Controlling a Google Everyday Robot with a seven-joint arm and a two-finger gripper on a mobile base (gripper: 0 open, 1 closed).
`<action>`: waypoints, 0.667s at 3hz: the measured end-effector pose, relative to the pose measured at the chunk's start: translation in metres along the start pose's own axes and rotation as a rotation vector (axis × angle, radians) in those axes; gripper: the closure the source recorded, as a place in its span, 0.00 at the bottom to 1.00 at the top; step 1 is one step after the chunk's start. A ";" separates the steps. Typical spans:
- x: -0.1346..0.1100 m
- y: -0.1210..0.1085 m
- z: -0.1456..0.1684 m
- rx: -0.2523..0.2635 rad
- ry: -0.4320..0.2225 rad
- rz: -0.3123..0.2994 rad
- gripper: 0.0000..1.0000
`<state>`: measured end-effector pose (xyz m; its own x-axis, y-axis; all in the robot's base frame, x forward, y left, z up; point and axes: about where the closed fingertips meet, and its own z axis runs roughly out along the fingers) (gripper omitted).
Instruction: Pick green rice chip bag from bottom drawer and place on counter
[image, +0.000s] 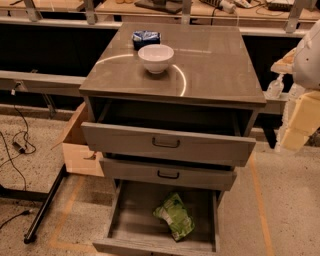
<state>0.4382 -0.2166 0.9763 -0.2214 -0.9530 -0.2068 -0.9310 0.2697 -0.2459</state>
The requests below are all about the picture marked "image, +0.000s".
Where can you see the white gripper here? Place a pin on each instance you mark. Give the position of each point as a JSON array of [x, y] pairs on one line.
[[308, 61]]

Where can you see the green rice chip bag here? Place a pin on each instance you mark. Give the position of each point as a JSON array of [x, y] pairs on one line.
[[175, 214]]

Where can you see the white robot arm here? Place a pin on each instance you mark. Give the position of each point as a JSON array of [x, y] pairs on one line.
[[310, 40]]

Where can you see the grey drawer cabinet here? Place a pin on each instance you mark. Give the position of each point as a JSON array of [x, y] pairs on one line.
[[210, 86]]

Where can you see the grey middle drawer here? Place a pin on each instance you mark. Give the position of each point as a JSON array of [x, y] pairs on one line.
[[147, 172]]

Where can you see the grey drawer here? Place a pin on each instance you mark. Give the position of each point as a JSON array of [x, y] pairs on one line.
[[132, 230], [194, 147], [147, 172]]

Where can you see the blue snack bag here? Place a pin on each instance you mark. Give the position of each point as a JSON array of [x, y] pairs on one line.
[[143, 38]]

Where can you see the grey bottom drawer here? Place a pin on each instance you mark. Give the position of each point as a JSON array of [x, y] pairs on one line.
[[132, 230]]

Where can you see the grey top drawer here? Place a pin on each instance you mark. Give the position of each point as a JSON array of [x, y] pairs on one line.
[[194, 147]]

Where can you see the clear sanitizer bottle left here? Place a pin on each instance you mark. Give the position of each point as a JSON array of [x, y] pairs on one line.
[[275, 88]]

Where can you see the white ceramic bowl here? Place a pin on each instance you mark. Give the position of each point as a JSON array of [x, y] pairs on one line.
[[156, 57]]

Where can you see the cardboard box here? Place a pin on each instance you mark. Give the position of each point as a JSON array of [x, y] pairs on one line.
[[78, 158]]

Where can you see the black metal table leg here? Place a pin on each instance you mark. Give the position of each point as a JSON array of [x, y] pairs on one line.
[[45, 198]]

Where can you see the black top drawer handle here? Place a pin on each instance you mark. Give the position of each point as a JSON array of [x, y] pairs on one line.
[[169, 144]]

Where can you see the black drawer handle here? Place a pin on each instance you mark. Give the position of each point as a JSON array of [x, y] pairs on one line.
[[168, 175], [169, 144]]

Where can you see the black middle drawer handle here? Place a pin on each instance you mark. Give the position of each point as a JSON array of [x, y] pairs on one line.
[[168, 175]]

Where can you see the black power adapter with cable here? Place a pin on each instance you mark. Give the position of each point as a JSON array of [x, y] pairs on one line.
[[21, 144]]

